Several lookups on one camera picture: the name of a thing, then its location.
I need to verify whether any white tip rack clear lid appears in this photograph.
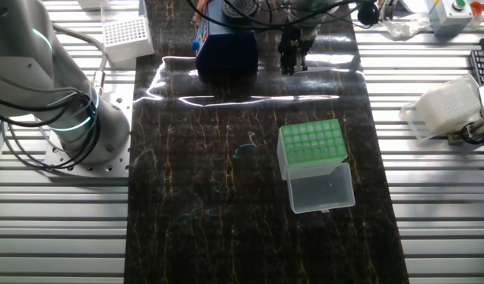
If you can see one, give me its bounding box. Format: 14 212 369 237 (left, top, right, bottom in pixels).
99 0 155 69
399 73 483 141

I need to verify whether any bare human hand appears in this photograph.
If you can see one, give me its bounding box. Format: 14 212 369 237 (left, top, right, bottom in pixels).
192 0 211 23

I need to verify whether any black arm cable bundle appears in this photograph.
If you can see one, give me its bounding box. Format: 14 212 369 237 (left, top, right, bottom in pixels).
0 84 103 171

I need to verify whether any blue vortex mixer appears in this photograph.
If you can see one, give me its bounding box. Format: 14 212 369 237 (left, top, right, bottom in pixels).
191 0 259 84

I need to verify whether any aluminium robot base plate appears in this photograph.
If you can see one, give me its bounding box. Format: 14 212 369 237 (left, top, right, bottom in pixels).
43 83 136 178

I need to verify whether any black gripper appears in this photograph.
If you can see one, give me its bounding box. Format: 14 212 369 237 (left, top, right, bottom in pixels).
280 25 318 76

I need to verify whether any white paper sheet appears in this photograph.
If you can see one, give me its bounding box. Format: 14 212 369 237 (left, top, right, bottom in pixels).
399 0 429 13

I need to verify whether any grey button control box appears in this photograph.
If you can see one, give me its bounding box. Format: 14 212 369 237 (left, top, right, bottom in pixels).
426 0 476 39

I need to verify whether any metal camera clamp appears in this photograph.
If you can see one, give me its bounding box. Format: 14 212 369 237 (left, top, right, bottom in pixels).
446 118 484 146

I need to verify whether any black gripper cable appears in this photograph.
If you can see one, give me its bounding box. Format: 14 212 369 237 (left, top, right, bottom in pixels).
186 0 369 32

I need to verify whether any thin grey cable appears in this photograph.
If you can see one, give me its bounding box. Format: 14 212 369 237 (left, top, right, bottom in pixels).
0 118 69 171

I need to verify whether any black round cable connector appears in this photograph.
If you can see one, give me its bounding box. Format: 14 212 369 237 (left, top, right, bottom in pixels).
357 2 381 25

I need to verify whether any white crumpled tissue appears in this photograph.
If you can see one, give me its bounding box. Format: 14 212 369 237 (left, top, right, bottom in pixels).
383 17 431 40

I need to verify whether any large translucent pipette tip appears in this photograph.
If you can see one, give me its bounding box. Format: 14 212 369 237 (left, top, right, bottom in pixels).
303 65 337 74

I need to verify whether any green pipette tip holder box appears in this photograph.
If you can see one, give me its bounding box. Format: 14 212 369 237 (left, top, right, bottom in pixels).
276 118 356 215

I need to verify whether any grey robot power cable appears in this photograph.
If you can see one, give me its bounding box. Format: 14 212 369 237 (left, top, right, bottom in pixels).
51 23 110 96

